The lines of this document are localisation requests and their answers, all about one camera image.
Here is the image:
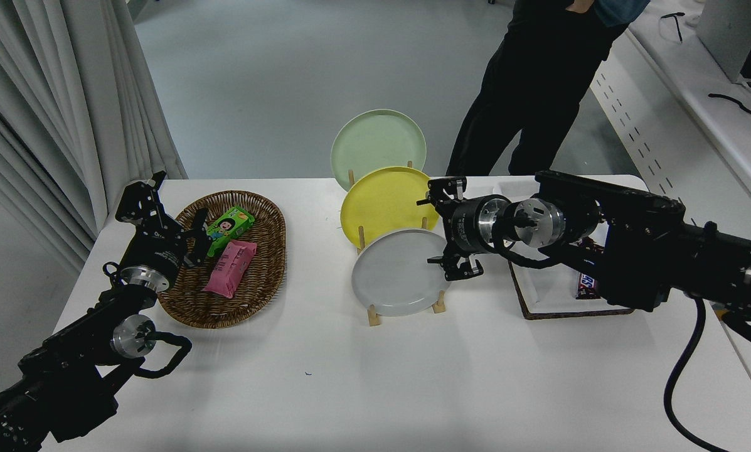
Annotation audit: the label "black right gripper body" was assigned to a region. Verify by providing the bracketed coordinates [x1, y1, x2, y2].
[442, 197, 484, 255]

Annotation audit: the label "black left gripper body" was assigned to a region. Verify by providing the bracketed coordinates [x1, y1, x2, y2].
[121, 230, 189, 283]

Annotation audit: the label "grey plate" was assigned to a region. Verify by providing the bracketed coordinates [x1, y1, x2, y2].
[351, 228, 454, 317]

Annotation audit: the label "yellow plate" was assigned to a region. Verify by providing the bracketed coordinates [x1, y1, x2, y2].
[340, 166, 440, 250]

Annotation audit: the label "pale green plate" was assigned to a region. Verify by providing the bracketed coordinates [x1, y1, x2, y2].
[330, 109, 427, 192]

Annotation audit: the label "wooden plate rack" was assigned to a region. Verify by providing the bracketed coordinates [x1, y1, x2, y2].
[348, 160, 447, 327]

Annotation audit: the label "green snack pack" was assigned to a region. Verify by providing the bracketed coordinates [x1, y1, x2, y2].
[206, 205, 255, 258]

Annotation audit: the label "pink snack pack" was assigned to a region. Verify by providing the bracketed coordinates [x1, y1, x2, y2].
[202, 240, 257, 299]

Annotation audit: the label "brown wicker basket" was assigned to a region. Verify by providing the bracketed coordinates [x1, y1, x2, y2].
[157, 190, 287, 330]

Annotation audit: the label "white tray with cork rim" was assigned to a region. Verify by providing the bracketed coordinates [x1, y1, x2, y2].
[493, 181, 636, 320]

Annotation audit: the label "person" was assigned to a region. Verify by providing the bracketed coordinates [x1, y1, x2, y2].
[445, 0, 652, 177]

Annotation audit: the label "Snickers bar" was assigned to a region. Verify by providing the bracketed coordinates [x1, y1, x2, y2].
[575, 273, 602, 300]

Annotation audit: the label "white curtain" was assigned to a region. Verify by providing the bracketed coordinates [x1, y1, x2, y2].
[0, 0, 188, 277]

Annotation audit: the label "long white side table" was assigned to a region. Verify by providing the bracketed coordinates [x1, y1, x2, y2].
[590, 0, 751, 242]

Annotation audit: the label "black glasses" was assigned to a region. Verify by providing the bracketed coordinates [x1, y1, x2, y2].
[660, 11, 686, 43]

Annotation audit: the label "silver laptop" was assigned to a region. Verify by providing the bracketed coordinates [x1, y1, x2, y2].
[695, 0, 751, 87]

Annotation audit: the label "black cable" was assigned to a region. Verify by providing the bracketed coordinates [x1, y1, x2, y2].
[708, 93, 751, 116]

